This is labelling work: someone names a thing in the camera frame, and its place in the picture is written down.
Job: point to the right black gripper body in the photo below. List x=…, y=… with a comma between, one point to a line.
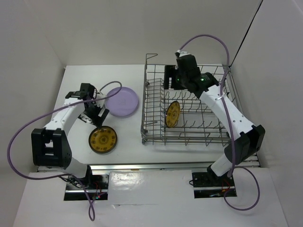
x=179, y=80

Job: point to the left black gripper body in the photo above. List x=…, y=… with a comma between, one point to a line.
x=93, y=112

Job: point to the yellow patterned plate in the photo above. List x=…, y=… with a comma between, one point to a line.
x=172, y=114
x=103, y=140

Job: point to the white plate floral rim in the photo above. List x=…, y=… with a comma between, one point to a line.
x=85, y=118

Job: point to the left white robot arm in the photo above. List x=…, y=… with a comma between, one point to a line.
x=50, y=146

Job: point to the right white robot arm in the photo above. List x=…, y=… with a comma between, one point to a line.
x=246, y=137

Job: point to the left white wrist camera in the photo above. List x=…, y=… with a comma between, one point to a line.
x=99, y=103

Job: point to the grey wire dish rack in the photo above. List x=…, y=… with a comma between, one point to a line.
x=197, y=124

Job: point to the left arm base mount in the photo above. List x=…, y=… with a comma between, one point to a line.
x=97, y=190

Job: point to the silver aluminium rail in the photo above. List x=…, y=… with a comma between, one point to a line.
x=152, y=166

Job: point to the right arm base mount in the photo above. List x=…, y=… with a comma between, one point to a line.
x=209, y=186

